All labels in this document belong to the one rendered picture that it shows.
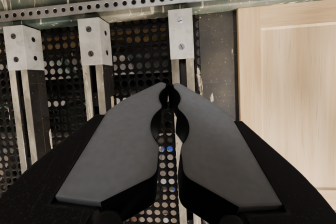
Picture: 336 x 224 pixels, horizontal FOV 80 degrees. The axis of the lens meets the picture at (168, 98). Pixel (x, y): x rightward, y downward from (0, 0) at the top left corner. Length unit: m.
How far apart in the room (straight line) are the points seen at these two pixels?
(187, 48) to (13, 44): 0.49
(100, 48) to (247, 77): 0.41
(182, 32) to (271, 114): 0.33
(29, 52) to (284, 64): 0.72
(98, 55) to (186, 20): 0.25
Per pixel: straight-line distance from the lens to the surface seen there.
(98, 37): 0.60
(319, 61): 0.67
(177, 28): 0.54
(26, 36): 0.73
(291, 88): 0.64
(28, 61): 0.72
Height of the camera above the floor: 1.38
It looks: 31 degrees down
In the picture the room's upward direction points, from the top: 178 degrees counter-clockwise
